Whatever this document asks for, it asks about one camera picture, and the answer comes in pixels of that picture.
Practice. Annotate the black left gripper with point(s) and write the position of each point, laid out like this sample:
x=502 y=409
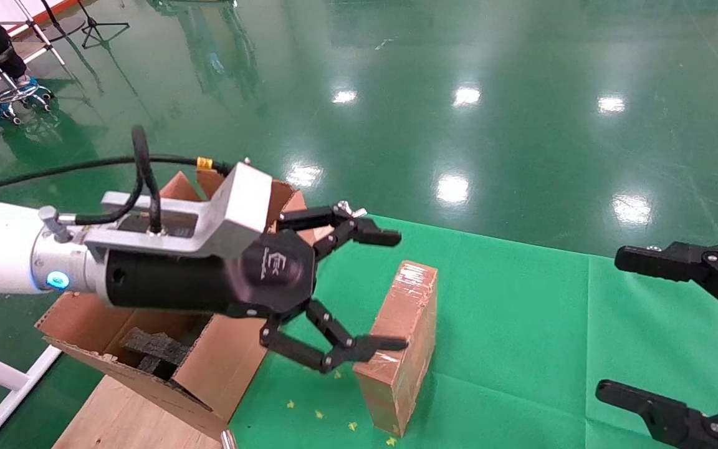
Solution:
x=197 y=280

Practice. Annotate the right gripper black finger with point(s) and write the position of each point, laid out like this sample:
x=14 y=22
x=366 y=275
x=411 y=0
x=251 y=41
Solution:
x=677 y=421
x=683 y=260

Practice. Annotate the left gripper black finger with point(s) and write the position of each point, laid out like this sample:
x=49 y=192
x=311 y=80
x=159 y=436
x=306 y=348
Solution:
x=371 y=345

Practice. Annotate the small taped cardboard box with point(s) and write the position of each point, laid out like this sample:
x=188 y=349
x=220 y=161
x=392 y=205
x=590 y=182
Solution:
x=402 y=305

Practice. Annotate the large open cardboard carton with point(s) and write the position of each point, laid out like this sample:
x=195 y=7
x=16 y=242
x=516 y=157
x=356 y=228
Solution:
x=222 y=368

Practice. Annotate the green cloth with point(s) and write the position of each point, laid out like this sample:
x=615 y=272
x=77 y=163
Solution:
x=521 y=312

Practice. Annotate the black foam block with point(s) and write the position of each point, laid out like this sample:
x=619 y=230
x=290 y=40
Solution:
x=156 y=346

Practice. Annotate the black tripod stand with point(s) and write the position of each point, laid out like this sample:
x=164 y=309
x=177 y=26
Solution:
x=93 y=26

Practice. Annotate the black curved pole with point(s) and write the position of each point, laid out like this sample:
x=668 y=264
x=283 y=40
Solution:
x=66 y=28

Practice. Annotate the black swivel stool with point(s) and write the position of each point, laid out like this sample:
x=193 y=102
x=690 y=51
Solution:
x=13 y=90

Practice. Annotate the white desk behind person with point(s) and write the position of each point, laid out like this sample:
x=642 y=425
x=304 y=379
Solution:
x=41 y=31

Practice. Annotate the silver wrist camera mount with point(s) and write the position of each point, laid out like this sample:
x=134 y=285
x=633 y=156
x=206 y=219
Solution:
x=237 y=206

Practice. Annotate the silver metal bracket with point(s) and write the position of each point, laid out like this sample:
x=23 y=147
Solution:
x=229 y=439

